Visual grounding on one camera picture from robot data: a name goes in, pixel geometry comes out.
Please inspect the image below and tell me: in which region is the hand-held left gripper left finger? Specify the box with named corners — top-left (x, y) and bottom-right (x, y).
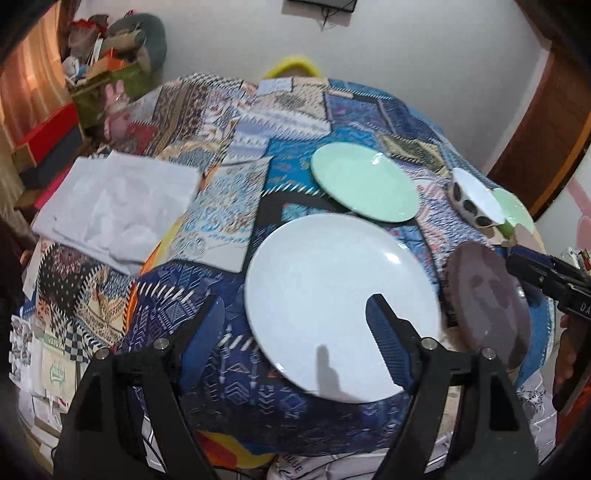
top-left (51, 294), bottom-right (227, 480)

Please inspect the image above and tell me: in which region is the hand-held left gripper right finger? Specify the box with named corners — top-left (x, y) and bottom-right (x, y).
top-left (366, 293), bottom-right (541, 480)

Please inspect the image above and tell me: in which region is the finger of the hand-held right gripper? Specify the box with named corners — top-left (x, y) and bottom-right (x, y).
top-left (505, 261), bottom-right (563, 304)
top-left (508, 246), bottom-right (557, 274)

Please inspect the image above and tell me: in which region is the green bowl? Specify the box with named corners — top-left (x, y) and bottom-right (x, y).
top-left (491, 188), bottom-right (536, 237)

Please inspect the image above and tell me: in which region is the large white plate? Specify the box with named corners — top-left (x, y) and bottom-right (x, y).
top-left (245, 213), bottom-right (443, 404)

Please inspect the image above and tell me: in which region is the white spotted bowl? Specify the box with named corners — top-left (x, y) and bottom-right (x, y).
top-left (450, 167), bottom-right (507, 230)

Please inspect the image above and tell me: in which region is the green plate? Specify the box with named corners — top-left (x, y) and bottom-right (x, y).
top-left (310, 142), bottom-right (421, 223)

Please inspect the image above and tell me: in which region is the person's right hand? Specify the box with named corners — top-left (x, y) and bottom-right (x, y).
top-left (555, 316), bottom-right (578, 387)

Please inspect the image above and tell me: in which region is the white wardrobe sliding door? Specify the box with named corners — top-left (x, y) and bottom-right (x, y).
top-left (536, 174), bottom-right (591, 278)

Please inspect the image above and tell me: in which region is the brown wooden door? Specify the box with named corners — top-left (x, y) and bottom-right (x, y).
top-left (488, 44), bottom-right (591, 219)

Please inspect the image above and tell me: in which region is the white folded cloth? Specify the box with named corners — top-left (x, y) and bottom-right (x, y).
top-left (31, 150), bottom-right (202, 276)

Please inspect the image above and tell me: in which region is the stack of booklets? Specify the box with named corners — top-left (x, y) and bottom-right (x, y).
top-left (8, 313), bottom-right (80, 464)

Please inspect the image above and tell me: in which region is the patchwork blanket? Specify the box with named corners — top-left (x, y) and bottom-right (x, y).
top-left (18, 73), bottom-right (555, 457)

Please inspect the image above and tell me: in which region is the dark grey box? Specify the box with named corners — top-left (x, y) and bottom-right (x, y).
top-left (25, 128), bottom-right (86, 188)

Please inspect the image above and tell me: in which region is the pink rabbit toy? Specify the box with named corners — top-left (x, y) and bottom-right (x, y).
top-left (102, 82), bottom-right (132, 140)

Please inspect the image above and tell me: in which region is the red box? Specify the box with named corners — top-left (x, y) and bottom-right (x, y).
top-left (13, 102), bottom-right (80, 158)

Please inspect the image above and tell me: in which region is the green storage box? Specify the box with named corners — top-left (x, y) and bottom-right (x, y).
top-left (71, 62), bottom-right (154, 126)

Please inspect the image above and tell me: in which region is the grey plush toy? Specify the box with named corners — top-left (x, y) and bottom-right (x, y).
top-left (105, 13), bottom-right (168, 72)

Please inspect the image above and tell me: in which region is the orange curtain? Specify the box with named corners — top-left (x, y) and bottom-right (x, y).
top-left (0, 0), bottom-right (72, 155)

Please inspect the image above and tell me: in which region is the black wall television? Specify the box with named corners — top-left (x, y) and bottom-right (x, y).
top-left (283, 0), bottom-right (359, 13)

